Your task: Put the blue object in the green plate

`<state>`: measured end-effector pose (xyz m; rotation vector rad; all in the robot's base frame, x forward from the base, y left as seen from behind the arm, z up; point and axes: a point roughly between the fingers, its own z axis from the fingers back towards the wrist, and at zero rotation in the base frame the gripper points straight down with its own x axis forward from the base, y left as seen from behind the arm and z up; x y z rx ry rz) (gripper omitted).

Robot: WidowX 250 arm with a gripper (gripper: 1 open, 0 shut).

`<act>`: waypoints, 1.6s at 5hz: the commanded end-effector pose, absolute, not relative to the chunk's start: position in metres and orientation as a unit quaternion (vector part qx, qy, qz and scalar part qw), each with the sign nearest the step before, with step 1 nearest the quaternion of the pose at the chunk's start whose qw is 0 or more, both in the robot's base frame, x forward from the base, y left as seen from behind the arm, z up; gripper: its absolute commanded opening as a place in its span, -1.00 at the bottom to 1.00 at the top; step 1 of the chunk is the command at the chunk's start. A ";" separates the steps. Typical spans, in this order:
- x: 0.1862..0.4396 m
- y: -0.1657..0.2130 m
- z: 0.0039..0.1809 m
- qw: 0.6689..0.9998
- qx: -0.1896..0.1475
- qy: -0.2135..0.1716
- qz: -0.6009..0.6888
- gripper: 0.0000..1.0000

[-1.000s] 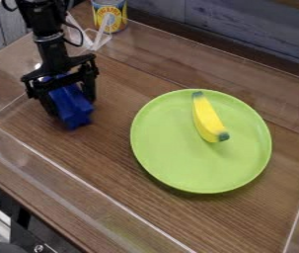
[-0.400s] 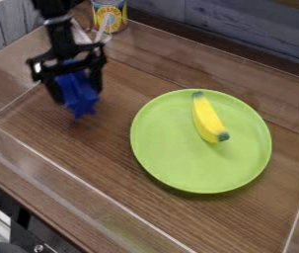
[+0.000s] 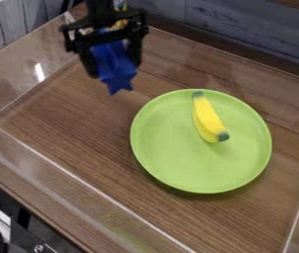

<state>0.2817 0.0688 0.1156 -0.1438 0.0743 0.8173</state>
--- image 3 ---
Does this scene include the yellow toy banana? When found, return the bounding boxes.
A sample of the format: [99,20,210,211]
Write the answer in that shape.
[193,91,230,143]

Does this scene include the green plate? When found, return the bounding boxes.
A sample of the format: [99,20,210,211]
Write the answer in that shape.
[131,89,272,194]

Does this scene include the blue star-shaped block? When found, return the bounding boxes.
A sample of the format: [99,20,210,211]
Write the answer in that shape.
[90,41,138,95]

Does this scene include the clear acrylic tray wall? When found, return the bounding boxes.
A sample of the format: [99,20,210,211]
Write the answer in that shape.
[0,22,299,253]

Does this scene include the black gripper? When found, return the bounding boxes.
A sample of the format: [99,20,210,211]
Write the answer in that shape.
[59,0,150,78]

